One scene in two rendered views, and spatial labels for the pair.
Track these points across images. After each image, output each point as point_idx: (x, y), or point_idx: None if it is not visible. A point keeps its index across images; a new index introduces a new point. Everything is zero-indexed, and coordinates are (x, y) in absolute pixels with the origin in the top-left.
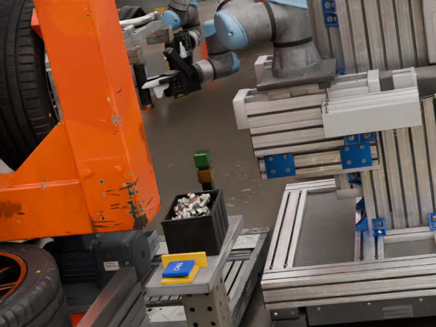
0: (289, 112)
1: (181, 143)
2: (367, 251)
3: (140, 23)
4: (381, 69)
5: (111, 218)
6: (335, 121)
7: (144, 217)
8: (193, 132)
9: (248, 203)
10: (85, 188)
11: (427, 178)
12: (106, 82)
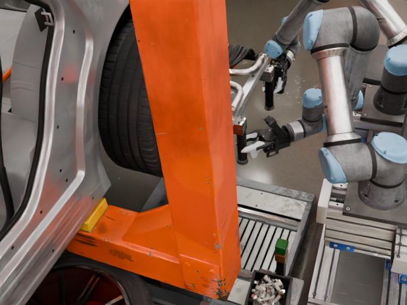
0: (363, 226)
1: (255, 34)
2: (391, 303)
3: (248, 75)
4: None
5: (200, 289)
6: (404, 265)
7: (227, 295)
8: (265, 20)
9: (300, 140)
10: (183, 269)
11: None
12: (214, 225)
